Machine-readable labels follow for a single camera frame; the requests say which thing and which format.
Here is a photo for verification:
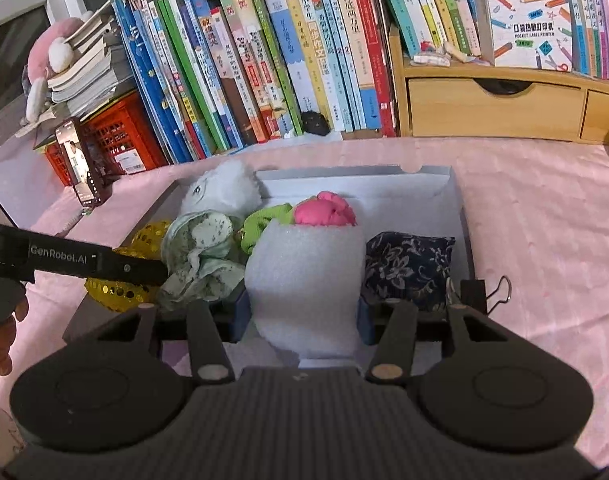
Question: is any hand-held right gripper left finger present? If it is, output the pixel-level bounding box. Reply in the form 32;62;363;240
92;290;250;386

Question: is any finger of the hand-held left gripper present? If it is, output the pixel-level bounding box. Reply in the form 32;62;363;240
97;249;170;288

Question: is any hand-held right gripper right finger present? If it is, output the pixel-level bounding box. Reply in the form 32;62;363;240
357;296;515;386

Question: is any navy floral fabric pouch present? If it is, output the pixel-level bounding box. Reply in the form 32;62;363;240
362;231;456;313

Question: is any green plaid floral cloth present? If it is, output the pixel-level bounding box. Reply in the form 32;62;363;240
157;210;248;311

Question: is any white foam sheet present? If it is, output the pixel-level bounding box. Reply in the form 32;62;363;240
244;220;368;361

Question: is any pink and green plush toy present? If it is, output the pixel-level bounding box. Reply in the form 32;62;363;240
237;191;358;253

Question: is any white fluffy plush toy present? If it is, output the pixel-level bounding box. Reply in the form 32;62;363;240
178;157;265;218

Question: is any black binder clip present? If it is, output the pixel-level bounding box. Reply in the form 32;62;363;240
447;275;513;317

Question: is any smartphone with lit screen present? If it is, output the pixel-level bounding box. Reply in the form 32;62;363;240
54;117;105;208

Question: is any red plastic crate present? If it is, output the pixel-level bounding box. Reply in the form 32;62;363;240
44;91;168;186

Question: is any stack of flat books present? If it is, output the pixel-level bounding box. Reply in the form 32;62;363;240
47;12;135;118

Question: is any small black object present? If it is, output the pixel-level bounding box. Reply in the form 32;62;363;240
301;110;331;137

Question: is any pink and white plush toy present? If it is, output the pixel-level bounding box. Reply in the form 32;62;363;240
24;17;90;123

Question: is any wooden drawer organizer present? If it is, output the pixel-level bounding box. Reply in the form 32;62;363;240
389;25;609;143

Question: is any row of upright books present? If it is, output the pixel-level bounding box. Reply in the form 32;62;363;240
112;0;609;166

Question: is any white pencil print box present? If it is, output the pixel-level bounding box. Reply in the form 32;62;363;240
472;0;575;72

